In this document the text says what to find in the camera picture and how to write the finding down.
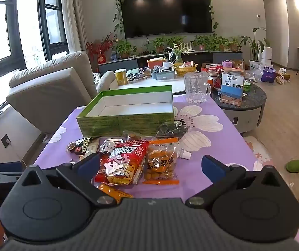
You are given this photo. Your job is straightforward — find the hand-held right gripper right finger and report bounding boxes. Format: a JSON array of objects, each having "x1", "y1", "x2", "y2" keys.
[{"x1": 185, "y1": 155, "x2": 287, "y2": 210}]

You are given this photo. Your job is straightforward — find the red snack bag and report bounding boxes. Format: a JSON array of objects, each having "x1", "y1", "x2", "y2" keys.
[{"x1": 94, "y1": 140, "x2": 150, "y2": 186}]

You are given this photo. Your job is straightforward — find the red flower arrangement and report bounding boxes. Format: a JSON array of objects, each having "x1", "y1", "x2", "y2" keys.
[{"x1": 86, "y1": 33, "x2": 116, "y2": 63}]

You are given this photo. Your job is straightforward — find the purple bag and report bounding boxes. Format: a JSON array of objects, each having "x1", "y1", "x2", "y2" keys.
[{"x1": 261, "y1": 67, "x2": 276, "y2": 83}]

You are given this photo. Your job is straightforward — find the grey television cabinet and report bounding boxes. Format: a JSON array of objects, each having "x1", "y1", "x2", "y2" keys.
[{"x1": 97, "y1": 51, "x2": 244, "y2": 74}]

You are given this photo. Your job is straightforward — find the green cardboard box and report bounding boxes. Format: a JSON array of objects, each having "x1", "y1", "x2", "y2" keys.
[{"x1": 76, "y1": 85, "x2": 175, "y2": 138}]

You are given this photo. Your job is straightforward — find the floral floor mat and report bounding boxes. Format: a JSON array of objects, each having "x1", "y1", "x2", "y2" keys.
[{"x1": 243, "y1": 136, "x2": 275, "y2": 168}]

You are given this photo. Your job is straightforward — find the grey-blue plastic basket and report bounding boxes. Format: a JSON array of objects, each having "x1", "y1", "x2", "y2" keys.
[{"x1": 151, "y1": 68, "x2": 176, "y2": 80}]

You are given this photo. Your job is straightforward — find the glass pitcher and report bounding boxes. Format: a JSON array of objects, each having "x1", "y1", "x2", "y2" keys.
[{"x1": 183, "y1": 71, "x2": 212, "y2": 104}]

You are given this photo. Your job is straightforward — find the white round table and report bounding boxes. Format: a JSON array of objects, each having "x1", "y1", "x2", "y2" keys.
[{"x1": 109, "y1": 68, "x2": 186, "y2": 95}]

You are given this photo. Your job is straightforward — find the orange peanut packet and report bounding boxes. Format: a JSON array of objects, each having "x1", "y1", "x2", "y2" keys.
[{"x1": 142, "y1": 138, "x2": 180, "y2": 185}]

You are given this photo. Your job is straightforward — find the dark marble round table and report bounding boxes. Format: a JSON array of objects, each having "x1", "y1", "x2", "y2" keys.
[{"x1": 212, "y1": 82, "x2": 267, "y2": 134}]

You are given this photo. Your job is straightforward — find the yellow can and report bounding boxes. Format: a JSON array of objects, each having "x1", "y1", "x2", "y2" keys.
[{"x1": 115, "y1": 69, "x2": 128, "y2": 85}]

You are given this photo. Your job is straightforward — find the green slipper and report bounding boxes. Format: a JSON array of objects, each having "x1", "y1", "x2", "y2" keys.
[{"x1": 286, "y1": 159, "x2": 299, "y2": 173}]

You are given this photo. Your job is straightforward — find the clear packet dark contents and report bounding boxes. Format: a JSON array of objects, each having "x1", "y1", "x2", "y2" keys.
[{"x1": 155, "y1": 123, "x2": 189, "y2": 139}]

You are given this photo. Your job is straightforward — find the clear packet orange contents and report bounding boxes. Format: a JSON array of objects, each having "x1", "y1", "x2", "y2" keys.
[{"x1": 123, "y1": 129, "x2": 145, "y2": 143}]

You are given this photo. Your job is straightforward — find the orange box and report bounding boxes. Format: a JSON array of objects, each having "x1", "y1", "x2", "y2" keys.
[{"x1": 147, "y1": 58, "x2": 166, "y2": 69}]

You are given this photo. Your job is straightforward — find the row of potted plants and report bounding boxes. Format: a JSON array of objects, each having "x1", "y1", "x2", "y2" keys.
[{"x1": 152, "y1": 35, "x2": 241, "y2": 54}]

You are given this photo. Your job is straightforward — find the black white-print snack packet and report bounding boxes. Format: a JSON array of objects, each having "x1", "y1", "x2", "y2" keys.
[{"x1": 74, "y1": 138, "x2": 91, "y2": 154}]

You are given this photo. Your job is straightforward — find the beige armchair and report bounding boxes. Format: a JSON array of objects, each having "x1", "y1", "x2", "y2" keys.
[{"x1": 6, "y1": 50, "x2": 116, "y2": 134}]

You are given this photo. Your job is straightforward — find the bushy potted plant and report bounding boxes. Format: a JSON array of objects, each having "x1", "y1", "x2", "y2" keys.
[{"x1": 114, "y1": 39, "x2": 137, "y2": 59}]

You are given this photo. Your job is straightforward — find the white air purifier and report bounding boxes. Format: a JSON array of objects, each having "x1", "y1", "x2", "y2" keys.
[{"x1": 262, "y1": 46, "x2": 273, "y2": 66}]

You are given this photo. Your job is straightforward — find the yellow woven basket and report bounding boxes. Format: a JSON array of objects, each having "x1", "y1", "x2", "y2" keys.
[{"x1": 173, "y1": 62, "x2": 198, "y2": 77}]

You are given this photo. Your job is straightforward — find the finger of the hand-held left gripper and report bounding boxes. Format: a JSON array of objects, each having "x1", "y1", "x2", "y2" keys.
[{"x1": 0, "y1": 161, "x2": 23, "y2": 187}]

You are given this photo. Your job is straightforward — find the tall leafy plant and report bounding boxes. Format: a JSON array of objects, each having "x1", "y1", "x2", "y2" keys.
[{"x1": 239, "y1": 27, "x2": 270, "y2": 63}]

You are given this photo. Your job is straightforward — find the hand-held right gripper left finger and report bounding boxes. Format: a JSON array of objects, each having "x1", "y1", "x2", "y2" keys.
[{"x1": 17, "y1": 153, "x2": 116, "y2": 210}]

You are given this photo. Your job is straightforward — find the purple floral tablecloth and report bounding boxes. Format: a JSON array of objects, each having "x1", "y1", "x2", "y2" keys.
[{"x1": 33, "y1": 94, "x2": 263, "y2": 204}]

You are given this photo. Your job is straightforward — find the black wall television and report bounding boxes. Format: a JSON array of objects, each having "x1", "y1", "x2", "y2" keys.
[{"x1": 119, "y1": 0, "x2": 214, "y2": 39}]

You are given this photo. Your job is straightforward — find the blue white carton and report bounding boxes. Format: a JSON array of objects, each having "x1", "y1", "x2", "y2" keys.
[{"x1": 221, "y1": 70, "x2": 245, "y2": 102}]

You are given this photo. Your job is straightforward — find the silver red snack packet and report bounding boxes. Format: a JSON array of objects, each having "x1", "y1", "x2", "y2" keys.
[{"x1": 98, "y1": 140, "x2": 118, "y2": 155}]

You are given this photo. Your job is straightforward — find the spider plant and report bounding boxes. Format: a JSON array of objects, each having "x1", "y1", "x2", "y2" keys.
[{"x1": 168, "y1": 40, "x2": 189, "y2": 63}]

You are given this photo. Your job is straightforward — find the black framed window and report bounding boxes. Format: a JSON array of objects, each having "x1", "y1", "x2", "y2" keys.
[{"x1": 0, "y1": 0, "x2": 70, "y2": 87}]

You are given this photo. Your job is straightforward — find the white curtain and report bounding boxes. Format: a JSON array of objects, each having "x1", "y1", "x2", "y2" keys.
[{"x1": 61, "y1": 0, "x2": 87, "y2": 55}]

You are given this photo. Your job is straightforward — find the yellow-orange snack packet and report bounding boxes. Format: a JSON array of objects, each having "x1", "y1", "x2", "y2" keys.
[{"x1": 97, "y1": 183, "x2": 134, "y2": 206}]

